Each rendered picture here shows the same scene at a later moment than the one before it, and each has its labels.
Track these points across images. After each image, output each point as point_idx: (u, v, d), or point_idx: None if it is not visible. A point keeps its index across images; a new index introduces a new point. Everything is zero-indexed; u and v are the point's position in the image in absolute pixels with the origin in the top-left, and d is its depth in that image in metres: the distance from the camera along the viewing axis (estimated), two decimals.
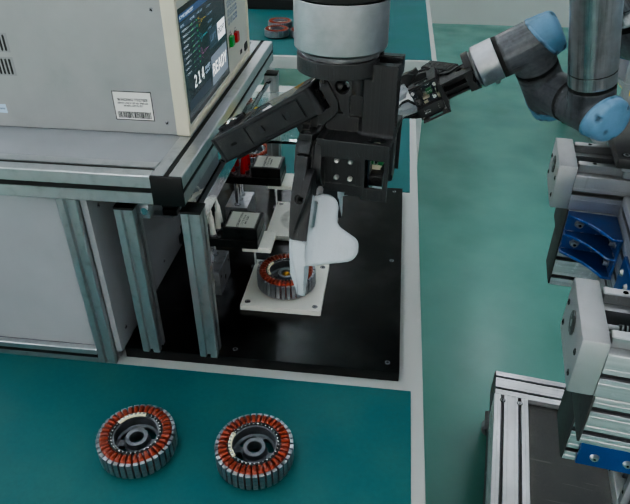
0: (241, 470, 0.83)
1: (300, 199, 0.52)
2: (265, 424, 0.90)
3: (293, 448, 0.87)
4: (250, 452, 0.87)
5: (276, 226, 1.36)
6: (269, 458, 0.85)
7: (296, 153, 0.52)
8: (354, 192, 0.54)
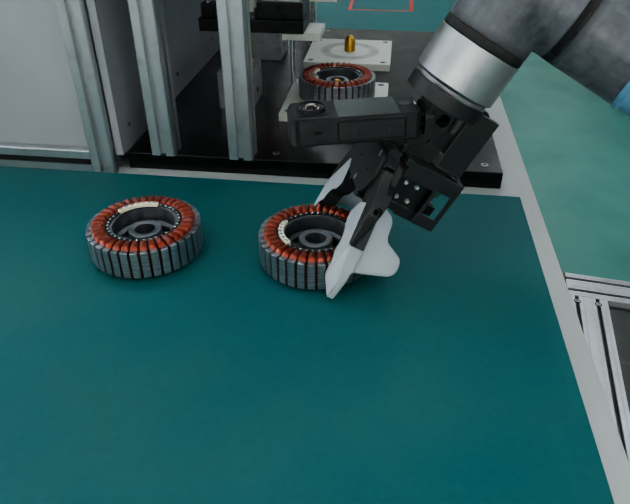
0: (302, 256, 0.56)
1: (370, 210, 0.53)
2: (329, 213, 0.63)
3: None
4: (311, 243, 0.59)
5: (316, 55, 1.09)
6: None
7: (380, 165, 0.53)
8: (403, 213, 0.57)
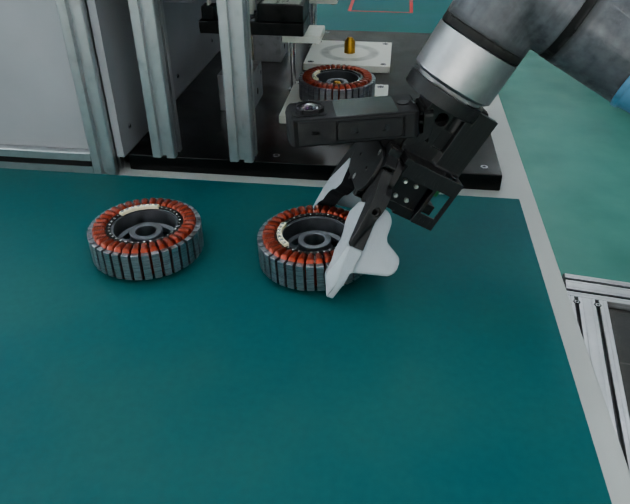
0: (300, 258, 0.56)
1: (369, 210, 0.53)
2: (327, 214, 0.63)
3: None
4: (309, 244, 0.60)
5: (316, 57, 1.09)
6: None
7: (379, 164, 0.53)
8: (402, 213, 0.57)
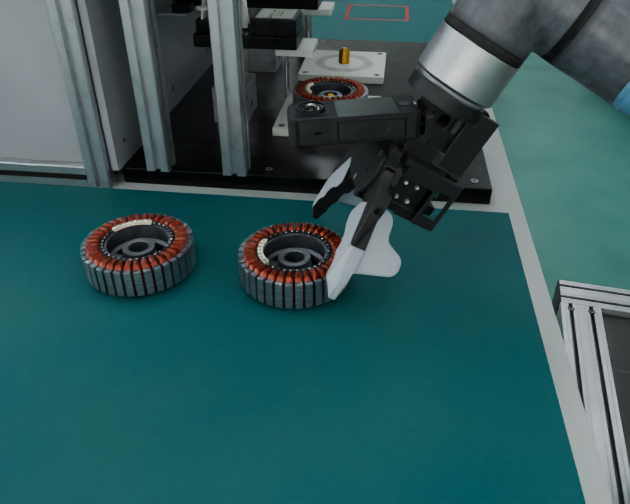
0: (279, 276, 0.57)
1: (371, 210, 0.53)
2: (308, 232, 0.64)
3: None
4: (289, 262, 0.61)
5: (311, 67, 1.10)
6: (318, 265, 0.59)
7: (380, 165, 0.53)
8: (403, 213, 0.57)
